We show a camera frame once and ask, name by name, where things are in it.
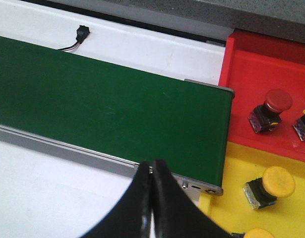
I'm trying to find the red mushroom push button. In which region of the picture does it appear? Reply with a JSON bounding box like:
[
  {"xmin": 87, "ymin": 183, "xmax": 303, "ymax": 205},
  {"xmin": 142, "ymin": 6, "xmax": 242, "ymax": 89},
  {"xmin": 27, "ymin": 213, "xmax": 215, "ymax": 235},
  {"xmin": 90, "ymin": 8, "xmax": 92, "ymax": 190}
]
[{"xmin": 248, "ymin": 89, "xmax": 293, "ymax": 133}]

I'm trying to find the red plastic tray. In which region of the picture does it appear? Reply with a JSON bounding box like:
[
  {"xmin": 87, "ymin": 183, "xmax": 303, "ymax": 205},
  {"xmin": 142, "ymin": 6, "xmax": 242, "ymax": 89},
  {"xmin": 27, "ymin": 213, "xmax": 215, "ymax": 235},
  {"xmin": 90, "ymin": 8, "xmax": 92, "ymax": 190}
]
[{"xmin": 219, "ymin": 31, "xmax": 305, "ymax": 162}]

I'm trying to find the yellow mushroom push button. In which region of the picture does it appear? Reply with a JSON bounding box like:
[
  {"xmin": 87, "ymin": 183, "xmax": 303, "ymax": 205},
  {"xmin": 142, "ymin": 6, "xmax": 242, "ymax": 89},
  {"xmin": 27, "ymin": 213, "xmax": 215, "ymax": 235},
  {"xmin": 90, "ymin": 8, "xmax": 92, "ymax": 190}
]
[{"xmin": 243, "ymin": 166, "xmax": 296, "ymax": 210}]

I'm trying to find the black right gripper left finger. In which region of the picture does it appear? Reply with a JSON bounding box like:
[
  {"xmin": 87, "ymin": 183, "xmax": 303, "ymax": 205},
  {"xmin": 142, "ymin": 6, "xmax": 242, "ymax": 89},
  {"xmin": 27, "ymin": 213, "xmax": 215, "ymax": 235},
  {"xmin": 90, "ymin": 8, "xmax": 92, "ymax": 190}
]
[{"xmin": 82, "ymin": 162, "xmax": 151, "ymax": 238}]

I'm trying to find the green conveyor belt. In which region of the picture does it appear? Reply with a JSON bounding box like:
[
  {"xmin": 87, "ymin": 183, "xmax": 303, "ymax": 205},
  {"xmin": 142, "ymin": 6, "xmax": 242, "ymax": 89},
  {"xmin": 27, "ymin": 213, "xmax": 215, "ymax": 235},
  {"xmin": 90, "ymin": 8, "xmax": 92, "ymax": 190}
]
[{"xmin": 0, "ymin": 36, "xmax": 233, "ymax": 186}]

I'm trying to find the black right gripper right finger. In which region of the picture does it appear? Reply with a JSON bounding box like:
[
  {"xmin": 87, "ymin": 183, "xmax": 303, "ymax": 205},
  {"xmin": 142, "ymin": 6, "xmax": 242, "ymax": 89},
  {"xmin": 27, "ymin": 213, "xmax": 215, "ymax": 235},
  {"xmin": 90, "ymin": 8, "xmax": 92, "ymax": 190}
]
[{"xmin": 151, "ymin": 159, "xmax": 231, "ymax": 238}]

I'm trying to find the black sensor with cable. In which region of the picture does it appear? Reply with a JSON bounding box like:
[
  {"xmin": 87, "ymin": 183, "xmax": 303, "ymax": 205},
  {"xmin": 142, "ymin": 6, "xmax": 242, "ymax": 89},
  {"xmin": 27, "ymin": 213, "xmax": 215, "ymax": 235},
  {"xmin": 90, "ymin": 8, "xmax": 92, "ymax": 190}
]
[{"xmin": 59, "ymin": 25, "xmax": 90, "ymax": 51}]

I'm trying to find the yellow plastic tray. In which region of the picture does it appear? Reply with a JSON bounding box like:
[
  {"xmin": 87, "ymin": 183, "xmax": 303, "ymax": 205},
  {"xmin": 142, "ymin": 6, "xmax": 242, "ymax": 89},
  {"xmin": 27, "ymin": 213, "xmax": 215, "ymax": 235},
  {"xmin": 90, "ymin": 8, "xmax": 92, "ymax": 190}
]
[{"xmin": 199, "ymin": 142, "xmax": 305, "ymax": 238}]

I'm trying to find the aluminium conveyor side rail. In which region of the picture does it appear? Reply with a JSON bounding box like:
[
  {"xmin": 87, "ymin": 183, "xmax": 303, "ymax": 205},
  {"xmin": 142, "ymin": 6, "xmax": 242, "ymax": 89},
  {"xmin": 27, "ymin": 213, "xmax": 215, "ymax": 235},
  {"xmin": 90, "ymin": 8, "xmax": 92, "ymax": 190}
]
[{"xmin": 0, "ymin": 121, "xmax": 224, "ymax": 197}]

